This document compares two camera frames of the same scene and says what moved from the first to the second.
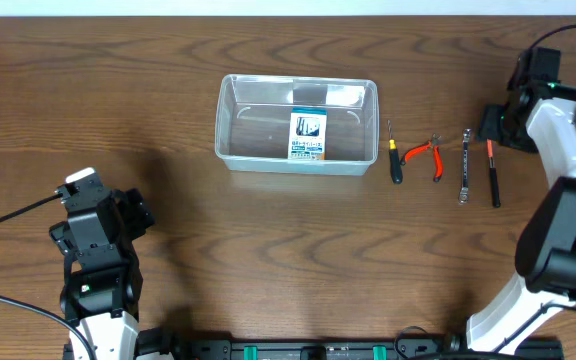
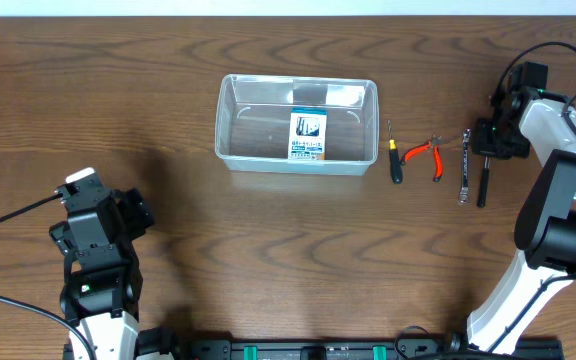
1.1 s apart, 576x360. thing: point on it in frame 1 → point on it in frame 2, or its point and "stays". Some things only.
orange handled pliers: x=434 y=144 stays
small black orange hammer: x=493 y=174 → x=484 y=183
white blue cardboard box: x=307 y=133 stays
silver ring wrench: x=464 y=193 stays
